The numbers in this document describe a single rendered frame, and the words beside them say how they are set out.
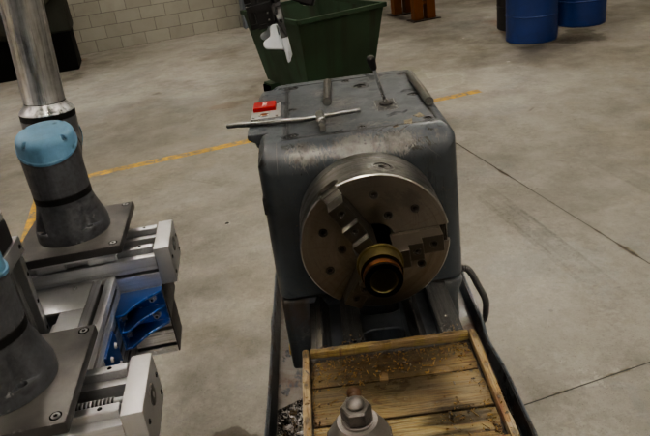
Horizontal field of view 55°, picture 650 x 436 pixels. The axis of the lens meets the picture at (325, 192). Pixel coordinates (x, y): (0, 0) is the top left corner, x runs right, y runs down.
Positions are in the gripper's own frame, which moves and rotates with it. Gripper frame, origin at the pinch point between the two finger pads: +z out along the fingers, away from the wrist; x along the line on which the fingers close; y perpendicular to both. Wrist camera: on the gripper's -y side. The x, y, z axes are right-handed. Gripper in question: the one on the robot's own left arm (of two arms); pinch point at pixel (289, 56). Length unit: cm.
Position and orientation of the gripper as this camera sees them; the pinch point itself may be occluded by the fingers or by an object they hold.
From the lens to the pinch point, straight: 155.4
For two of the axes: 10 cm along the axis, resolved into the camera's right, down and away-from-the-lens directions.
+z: 2.2, 8.8, 4.1
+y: -9.6, 2.6, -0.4
